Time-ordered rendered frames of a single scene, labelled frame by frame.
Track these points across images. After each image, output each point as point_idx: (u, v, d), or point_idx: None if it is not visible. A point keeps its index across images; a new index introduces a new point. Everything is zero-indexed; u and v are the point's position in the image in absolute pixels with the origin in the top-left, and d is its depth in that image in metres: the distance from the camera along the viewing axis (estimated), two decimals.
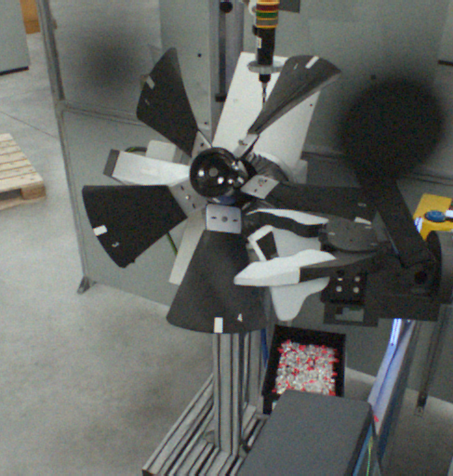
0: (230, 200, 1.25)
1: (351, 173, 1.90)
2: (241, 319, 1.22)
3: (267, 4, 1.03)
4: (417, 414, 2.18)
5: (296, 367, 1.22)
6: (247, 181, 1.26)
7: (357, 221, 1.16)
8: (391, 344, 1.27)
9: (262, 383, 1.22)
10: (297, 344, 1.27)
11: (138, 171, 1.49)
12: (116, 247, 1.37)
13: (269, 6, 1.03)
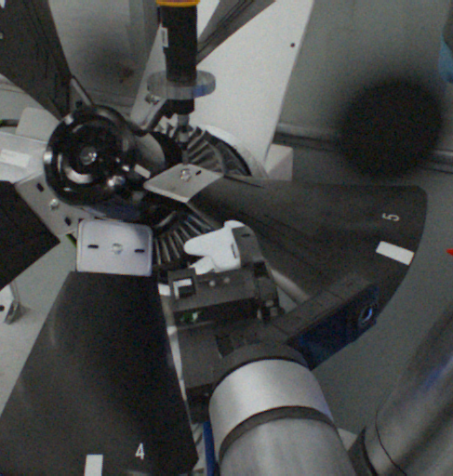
0: (126, 211, 0.63)
1: (357, 165, 1.28)
2: (142, 455, 0.60)
3: None
4: None
5: None
6: (162, 173, 0.64)
7: (384, 250, 0.53)
8: None
9: None
10: None
11: None
12: None
13: None
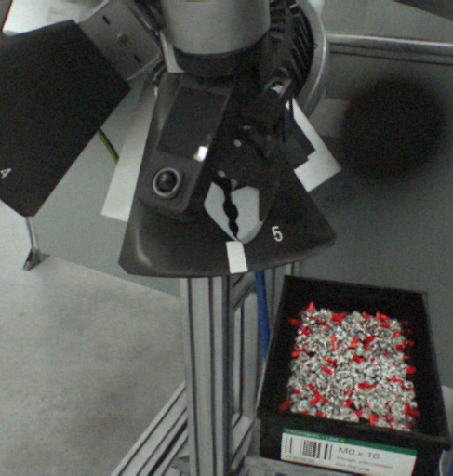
0: (149, 23, 0.64)
1: (394, 70, 1.27)
2: (5, 176, 0.72)
3: None
4: None
5: (329, 357, 0.59)
6: None
7: (233, 247, 0.55)
8: None
9: (259, 389, 0.59)
10: (328, 311, 0.64)
11: (44, 19, 0.86)
12: None
13: None
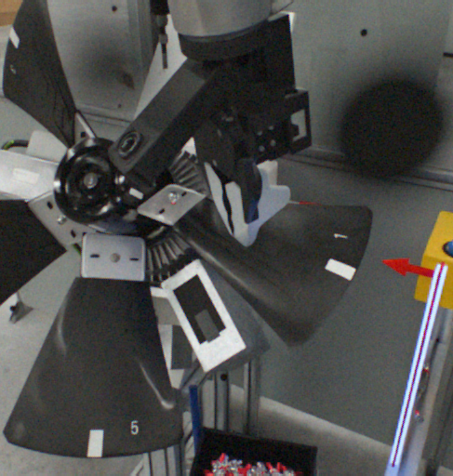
0: None
1: (336, 178, 1.40)
2: None
3: None
4: None
5: None
6: (114, 234, 0.77)
7: (94, 435, 0.71)
8: (391, 464, 0.77)
9: None
10: (235, 466, 0.77)
11: (9, 177, 0.99)
12: (11, 72, 0.93)
13: None
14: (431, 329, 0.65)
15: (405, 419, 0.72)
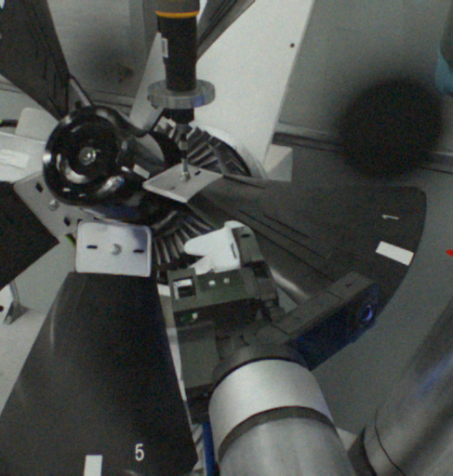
0: None
1: (357, 165, 1.28)
2: None
3: None
4: None
5: None
6: (115, 222, 0.65)
7: (91, 462, 0.59)
8: None
9: None
10: None
11: None
12: None
13: None
14: None
15: None
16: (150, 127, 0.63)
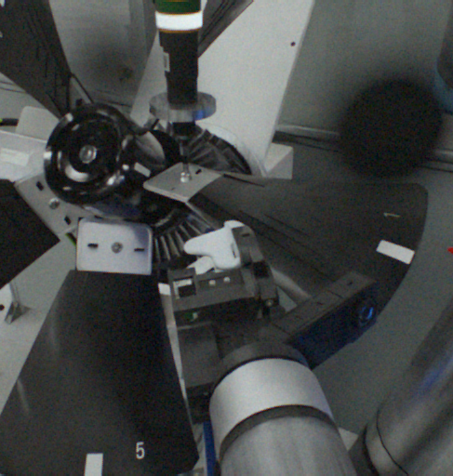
0: None
1: (358, 165, 1.28)
2: None
3: None
4: None
5: None
6: (116, 220, 0.65)
7: (92, 460, 0.59)
8: None
9: None
10: None
11: None
12: None
13: None
14: None
15: None
16: (151, 125, 0.63)
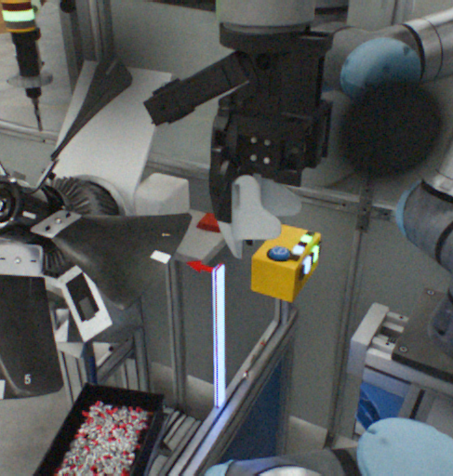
0: None
1: None
2: None
3: (10, 2, 0.83)
4: None
5: (94, 439, 1.03)
6: (19, 244, 1.08)
7: None
8: (216, 406, 1.08)
9: None
10: (104, 408, 1.08)
11: None
12: None
13: (12, 5, 0.83)
14: (220, 308, 0.96)
15: (217, 372, 1.03)
16: (36, 188, 1.05)
